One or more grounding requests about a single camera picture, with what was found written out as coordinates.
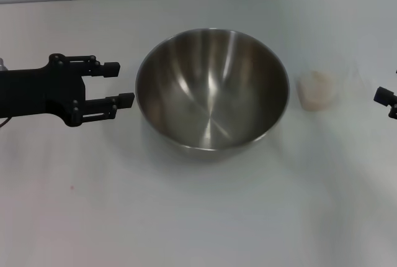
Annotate white rice grains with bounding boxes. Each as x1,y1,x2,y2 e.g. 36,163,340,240
298,70,337,112

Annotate stainless steel mixing bowl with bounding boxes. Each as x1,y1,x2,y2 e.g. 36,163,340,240
135,27,291,161

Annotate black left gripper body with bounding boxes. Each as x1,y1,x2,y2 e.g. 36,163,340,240
0,53,87,128

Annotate clear plastic measuring cup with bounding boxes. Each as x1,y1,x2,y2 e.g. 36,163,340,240
296,61,365,113

